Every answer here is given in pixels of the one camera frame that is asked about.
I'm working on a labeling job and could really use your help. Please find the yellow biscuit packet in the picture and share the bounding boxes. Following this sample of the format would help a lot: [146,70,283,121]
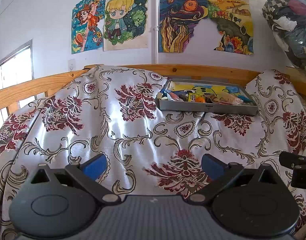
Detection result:
[188,93,201,102]

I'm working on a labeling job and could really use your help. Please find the orange tangerine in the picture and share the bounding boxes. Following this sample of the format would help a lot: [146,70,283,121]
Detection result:
[195,96,206,103]

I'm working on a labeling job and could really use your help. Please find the pink sausage pack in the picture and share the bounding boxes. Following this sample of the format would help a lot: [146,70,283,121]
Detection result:
[168,91,188,102]

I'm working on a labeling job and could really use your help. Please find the floral bed cover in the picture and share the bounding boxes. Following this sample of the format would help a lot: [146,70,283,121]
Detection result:
[0,70,306,239]

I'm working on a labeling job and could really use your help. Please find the brown dried snack bag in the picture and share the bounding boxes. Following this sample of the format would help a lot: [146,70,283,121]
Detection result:
[205,94,221,103]

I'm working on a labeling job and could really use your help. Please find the clear pale snack bag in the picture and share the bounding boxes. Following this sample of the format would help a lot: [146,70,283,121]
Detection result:
[218,91,244,105]

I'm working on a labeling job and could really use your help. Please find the grey tray box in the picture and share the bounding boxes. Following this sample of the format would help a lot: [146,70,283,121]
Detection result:
[155,78,257,116]

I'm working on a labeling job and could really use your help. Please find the wooden bed headboard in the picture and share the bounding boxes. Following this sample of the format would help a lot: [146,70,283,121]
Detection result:
[0,63,306,116]

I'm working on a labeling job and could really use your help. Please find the window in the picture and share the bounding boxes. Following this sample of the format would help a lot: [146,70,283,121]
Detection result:
[0,39,34,133]

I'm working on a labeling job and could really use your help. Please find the orange haired girl drawing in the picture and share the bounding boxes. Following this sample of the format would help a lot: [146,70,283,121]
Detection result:
[71,0,106,54]

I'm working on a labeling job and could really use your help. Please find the blond child drawing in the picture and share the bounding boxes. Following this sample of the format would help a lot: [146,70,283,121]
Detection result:
[103,0,149,51]

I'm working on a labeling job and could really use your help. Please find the landscape hill drawing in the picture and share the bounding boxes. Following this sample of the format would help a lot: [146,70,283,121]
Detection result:
[208,0,253,55]

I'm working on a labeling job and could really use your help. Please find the swirly night sky drawing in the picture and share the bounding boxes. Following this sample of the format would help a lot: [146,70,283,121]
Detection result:
[158,0,208,53]

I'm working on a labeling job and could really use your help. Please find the bundled patterned quilt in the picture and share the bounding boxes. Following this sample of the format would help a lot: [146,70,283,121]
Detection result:
[262,0,306,72]

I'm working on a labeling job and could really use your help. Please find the white wall pipe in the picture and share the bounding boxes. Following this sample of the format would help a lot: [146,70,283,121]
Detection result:
[153,0,159,64]

